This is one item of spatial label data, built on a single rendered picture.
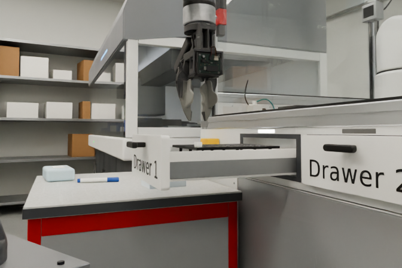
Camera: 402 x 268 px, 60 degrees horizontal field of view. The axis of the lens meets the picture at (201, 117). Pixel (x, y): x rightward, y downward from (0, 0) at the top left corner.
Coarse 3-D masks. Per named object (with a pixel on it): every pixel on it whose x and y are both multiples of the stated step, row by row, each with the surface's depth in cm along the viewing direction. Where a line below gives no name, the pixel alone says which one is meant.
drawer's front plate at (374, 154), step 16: (304, 144) 78; (320, 144) 73; (352, 144) 65; (368, 144) 62; (384, 144) 59; (400, 144) 56; (304, 160) 78; (320, 160) 73; (336, 160) 69; (352, 160) 65; (368, 160) 62; (384, 160) 59; (400, 160) 56; (304, 176) 78; (320, 176) 73; (336, 176) 69; (352, 176) 65; (368, 176) 62; (384, 176) 59; (400, 176) 56; (352, 192) 65; (368, 192) 62; (384, 192) 59; (400, 192) 56
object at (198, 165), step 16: (176, 160) 72; (192, 160) 73; (208, 160) 75; (224, 160) 76; (240, 160) 77; (256, 160) 79; (272, 160) 81; (288, 160) 82; (176, 176) 72; (192, 176) 73; (208, 176) 74; (224, 176) 76; (240, 176) 78
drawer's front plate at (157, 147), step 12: (156, 144) 72; (168, 144) 69; (132, 156) 95; (144, 156) 82; (156, 156) 72; (168, 156) 69; (132, 168) 95; (156, 168) 72; (168, 168) 69; (144, 180) 82; (156, 180) 72; (168, 180) 69
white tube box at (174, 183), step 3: (141, 180) 113; (141, 183) 113; (144, 183) 111; (147, 183) 108; (171, 183) 110; (174, 183) 110; (177, 183) 111; (180, 183) 111; (183, 183) 112; (144, 186) 111; (147, 186) 108; (150, 186) 106; (171, 186) 110; (174, 186) 110; (177, 186) 111; (180, 186) 111
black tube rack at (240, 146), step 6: (204, 144) 96; (210, 144) 97; (216, 144) 97; (222, 144) 96; (228, 144) 96; (234, 144) 96; (240, 144) 97; (246, 144) 96; (252, 144) 97; (180, 150) 93
